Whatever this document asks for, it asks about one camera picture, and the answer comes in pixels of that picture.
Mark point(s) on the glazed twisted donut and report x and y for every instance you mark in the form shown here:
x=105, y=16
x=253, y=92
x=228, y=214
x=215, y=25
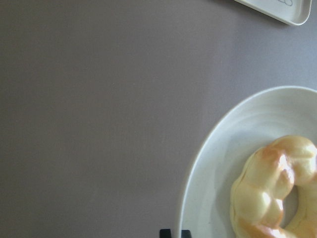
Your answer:
x=267, y=178

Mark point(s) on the white round plate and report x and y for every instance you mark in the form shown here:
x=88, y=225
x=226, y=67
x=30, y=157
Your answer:
x=253, y=123

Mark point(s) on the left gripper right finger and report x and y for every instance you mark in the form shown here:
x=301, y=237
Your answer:
x=186, y=234

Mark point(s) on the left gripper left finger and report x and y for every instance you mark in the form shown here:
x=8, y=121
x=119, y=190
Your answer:
x=165, y=233

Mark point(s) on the white rectangular tray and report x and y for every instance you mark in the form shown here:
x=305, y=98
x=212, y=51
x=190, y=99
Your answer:
x=291, y=12

